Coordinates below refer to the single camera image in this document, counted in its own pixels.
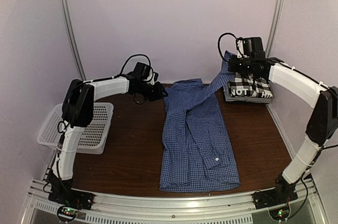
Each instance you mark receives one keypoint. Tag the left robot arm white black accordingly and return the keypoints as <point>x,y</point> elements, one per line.
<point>77,114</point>

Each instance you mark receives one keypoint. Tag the small circuit board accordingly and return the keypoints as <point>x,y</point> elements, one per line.
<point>279,214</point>
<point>67,214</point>

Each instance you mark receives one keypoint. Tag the left aluminium frame post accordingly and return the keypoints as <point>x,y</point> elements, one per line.
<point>72,39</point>

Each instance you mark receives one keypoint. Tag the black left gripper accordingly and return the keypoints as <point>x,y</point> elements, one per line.
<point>158,94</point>

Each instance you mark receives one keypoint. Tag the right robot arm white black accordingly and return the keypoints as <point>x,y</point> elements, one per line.
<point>321,99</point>

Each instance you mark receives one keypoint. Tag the white perforated plastic basket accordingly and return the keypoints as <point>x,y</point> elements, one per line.
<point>93,138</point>

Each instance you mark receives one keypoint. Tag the front aluminium rail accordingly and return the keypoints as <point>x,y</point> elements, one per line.
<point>228,208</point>

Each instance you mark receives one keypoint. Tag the right aluminium frame post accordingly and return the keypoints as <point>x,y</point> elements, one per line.
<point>274,26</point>

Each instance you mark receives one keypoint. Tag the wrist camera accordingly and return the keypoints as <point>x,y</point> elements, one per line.
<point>250,48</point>
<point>145,73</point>

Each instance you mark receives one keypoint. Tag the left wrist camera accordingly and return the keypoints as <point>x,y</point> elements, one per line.
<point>145,73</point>

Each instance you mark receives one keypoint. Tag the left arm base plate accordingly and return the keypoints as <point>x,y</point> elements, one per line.
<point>72,198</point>

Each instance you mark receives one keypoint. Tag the right small circuit board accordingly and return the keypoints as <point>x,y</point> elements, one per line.
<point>279,214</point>

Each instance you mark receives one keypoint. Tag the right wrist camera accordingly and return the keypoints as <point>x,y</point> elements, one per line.
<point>250,48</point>

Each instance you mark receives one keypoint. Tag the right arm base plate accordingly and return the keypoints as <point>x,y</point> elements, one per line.
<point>270,198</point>

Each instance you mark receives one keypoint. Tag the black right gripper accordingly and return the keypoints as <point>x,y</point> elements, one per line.
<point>233,67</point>

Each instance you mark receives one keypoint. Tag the black white plaid shirt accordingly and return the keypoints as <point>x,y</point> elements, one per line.
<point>247,86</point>

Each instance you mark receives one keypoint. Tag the aluminium frame post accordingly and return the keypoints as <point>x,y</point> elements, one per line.
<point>274,26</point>
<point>72,39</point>

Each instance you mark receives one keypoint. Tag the blue checked shirt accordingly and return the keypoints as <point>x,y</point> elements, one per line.
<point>198,155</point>

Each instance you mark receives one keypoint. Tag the left small circuit board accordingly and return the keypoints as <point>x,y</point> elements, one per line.
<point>67,214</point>

